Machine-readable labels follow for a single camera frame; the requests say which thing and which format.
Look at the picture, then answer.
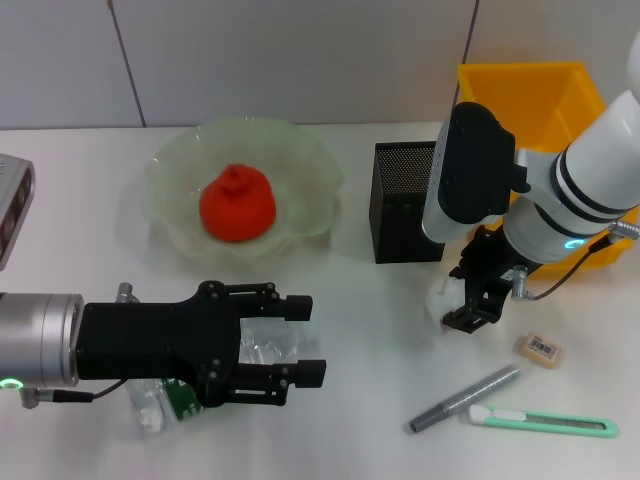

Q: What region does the orange fruit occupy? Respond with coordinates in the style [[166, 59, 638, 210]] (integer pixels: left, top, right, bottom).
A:
[[198, 162, 278, 245]]

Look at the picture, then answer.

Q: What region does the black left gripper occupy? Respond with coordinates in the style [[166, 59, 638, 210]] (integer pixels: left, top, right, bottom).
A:
[[73, 280, 330, 410]]

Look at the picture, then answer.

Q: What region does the water bottle with green label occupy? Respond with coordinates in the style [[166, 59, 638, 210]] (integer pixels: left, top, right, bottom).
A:
[[124, 319, 322, 437]]

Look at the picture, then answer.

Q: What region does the beige eraser with barcode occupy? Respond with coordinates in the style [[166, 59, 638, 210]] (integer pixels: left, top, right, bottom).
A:
[[514, 331, 570, 371]]

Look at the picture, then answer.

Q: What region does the right gripper cable with plugs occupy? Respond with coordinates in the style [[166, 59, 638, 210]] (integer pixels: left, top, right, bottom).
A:
[[508, 218, 640, 302]]

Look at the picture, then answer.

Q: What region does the white paper ball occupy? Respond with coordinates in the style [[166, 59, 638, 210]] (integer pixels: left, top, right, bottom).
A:
[[423, 276, 470, 330]]

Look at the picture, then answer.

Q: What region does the black mesh pen holder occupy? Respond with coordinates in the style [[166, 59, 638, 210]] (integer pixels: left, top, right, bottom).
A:
[[368, 140, 447, 265]]

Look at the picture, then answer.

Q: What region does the clear glass fruit plate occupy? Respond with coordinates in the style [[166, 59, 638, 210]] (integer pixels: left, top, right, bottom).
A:
[[143, 115, 347, 275]]

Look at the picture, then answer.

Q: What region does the gripper cable with plugs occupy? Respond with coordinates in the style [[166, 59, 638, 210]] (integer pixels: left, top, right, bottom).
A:
[[18, 281, 140, 410], [508, 218, 640, 302]]

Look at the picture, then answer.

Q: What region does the green utility knife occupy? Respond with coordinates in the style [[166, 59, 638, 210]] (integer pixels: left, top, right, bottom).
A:
[[467, 403, 621, 440]]

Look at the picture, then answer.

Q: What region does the left gripper cable with plugs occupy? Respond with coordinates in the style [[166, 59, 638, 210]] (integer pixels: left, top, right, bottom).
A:
[[18, 281, 140, 410]]

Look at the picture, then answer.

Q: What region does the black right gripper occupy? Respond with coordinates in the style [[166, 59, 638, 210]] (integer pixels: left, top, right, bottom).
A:
[[441, 224, 545, 335]]

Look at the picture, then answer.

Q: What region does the yellow plastic storage bin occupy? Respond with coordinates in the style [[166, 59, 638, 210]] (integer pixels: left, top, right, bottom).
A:
[[457, 60, 640, 272]]

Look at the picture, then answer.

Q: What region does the grey marker pen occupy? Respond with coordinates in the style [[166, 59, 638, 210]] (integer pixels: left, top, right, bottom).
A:
[[409, 363, 525, 435]]

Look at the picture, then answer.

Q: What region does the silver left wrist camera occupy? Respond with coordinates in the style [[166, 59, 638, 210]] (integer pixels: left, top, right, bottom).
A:
[[0, 152, 37, 272]]

